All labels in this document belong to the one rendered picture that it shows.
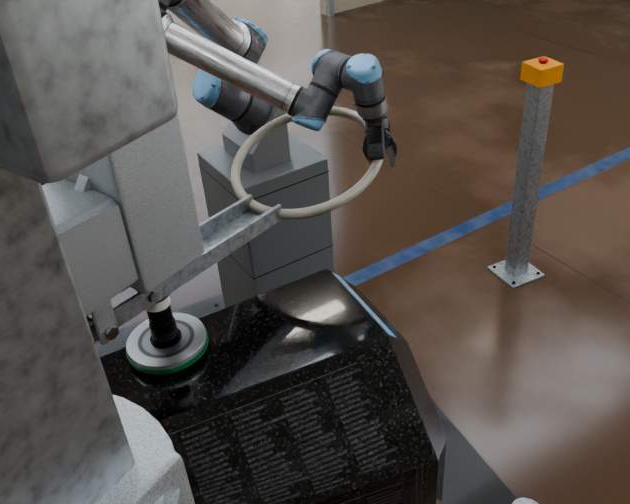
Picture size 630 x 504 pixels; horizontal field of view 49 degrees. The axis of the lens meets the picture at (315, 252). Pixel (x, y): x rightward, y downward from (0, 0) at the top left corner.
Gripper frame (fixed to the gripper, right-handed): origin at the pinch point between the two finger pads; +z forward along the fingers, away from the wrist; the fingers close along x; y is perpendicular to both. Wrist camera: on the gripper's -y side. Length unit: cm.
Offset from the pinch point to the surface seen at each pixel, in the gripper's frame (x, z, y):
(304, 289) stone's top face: 25.5, 12.0, -36.2
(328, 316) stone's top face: 17, 10, -48
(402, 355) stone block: -3, 18, -57
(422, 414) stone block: -7, 26, -72
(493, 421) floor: -26, 111, -31
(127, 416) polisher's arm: 18, -78, -124
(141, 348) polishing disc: 63, -5, -65
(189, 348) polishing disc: 51, -3, -65
